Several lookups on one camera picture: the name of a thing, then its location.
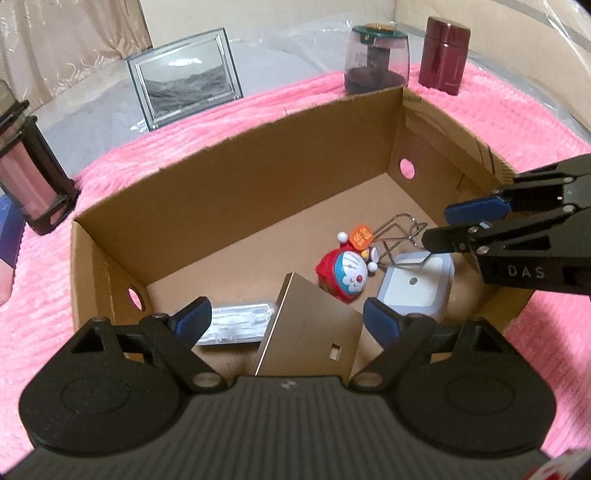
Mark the white square night light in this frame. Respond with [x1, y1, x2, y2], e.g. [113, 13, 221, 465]
[377, 251, 455, 322]

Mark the green white spool wire clip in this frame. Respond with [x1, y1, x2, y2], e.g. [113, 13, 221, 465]
[370, 213, 428, 271]

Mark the red Doraemon figurine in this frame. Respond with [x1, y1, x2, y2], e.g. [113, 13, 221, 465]
[315, 224, 380, 304]

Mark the clear box of floss picks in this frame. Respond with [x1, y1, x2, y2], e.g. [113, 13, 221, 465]
[197, 302, 276, 346]

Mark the gold TP-LINK wall panel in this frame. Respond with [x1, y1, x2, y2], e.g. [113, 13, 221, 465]
[254, 272, 363, 383]

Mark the pink plush blanket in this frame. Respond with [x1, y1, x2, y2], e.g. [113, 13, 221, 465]
[1, 67, 590, 469]

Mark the brown cardboard box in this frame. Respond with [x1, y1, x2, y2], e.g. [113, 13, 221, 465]
[71, 88, 514, 326]

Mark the dark red cylindrical canister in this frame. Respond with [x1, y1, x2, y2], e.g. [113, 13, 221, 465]
[419, 16, 471, 96]

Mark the blue white flat box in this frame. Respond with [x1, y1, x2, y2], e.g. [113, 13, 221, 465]
[0, 194, 25, 305]

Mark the clear jar green lid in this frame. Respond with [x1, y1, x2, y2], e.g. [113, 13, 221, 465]
[345, 23, 410, 95]

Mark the silver framed sand picture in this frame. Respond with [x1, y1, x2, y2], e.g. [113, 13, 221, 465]
[126, 28, 243, 131]

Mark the steel thermos black handle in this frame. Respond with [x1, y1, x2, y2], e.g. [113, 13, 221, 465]
[1, 82, 80, 235]

